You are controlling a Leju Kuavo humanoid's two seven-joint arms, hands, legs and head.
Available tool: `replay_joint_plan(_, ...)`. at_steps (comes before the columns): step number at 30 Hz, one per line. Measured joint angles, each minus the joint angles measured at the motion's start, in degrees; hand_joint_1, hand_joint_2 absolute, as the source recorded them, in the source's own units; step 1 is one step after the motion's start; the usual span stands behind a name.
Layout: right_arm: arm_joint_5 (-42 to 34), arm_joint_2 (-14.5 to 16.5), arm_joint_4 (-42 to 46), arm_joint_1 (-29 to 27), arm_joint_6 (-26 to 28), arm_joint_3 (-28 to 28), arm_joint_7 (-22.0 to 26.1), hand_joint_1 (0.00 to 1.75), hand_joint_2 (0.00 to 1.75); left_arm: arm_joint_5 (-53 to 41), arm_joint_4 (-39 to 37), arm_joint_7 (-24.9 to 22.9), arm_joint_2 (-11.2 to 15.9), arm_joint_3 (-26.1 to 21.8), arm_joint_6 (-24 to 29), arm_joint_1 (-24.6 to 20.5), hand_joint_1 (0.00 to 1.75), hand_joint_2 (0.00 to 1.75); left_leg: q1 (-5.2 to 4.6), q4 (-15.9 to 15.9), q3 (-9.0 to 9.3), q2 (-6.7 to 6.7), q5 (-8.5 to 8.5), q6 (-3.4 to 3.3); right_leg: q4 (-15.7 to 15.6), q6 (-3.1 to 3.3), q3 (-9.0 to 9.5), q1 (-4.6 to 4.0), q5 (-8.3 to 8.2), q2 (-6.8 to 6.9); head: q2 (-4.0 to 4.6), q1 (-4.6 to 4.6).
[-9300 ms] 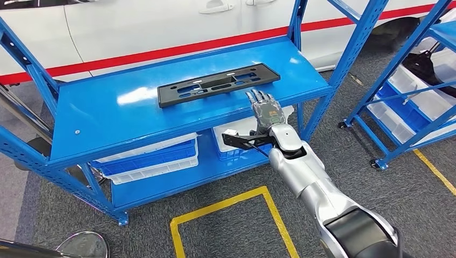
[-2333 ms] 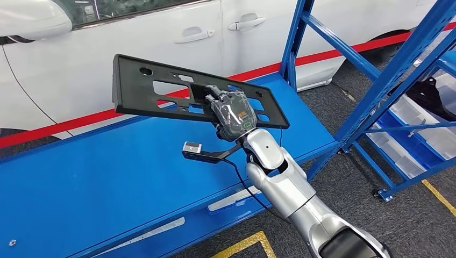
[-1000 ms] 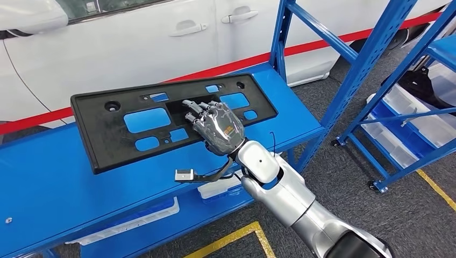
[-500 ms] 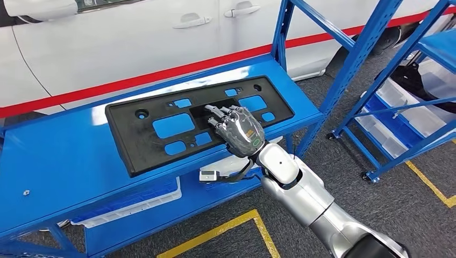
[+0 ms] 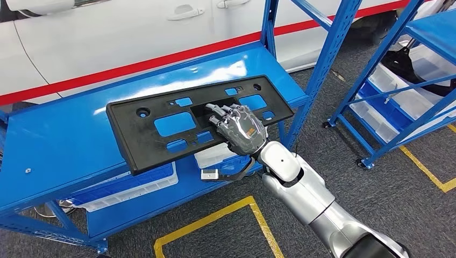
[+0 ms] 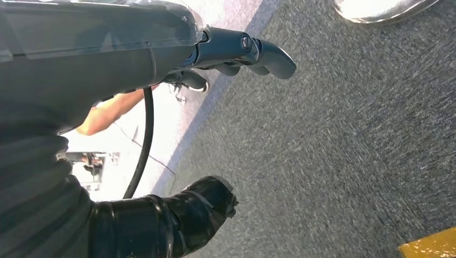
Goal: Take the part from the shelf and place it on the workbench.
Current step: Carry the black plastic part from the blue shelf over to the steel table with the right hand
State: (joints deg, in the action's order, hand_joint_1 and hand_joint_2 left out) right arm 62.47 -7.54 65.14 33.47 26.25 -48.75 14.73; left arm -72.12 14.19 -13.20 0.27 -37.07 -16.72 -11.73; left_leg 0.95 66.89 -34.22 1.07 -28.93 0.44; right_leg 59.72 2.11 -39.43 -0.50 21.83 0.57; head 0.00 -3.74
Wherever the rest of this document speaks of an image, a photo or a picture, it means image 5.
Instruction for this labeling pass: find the black plastic bracket panel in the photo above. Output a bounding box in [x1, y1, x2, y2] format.
[105, 75, 296, 177]

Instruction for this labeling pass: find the white car red stripe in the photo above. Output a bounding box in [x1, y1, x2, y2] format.
[0, 0, 446, 108]

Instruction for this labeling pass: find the blue metal rack on casters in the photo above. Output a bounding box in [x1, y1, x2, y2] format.
[322, 0, 456, 170]

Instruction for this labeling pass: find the blue plastic bin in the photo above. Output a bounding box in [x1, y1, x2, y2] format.
[69, 163, 175, 207]
[203, 155, 252, 177]
[358, 81, 414, 131]

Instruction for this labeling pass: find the blue metal shelf rack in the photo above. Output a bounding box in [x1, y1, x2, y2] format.
[0, 0, 364, 254]

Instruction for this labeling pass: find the right robot hand grey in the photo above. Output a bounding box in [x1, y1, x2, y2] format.
[204, 103, 268, 157]

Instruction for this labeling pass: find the black curved car part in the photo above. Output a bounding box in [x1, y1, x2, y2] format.
[381, 39, 456, 97]

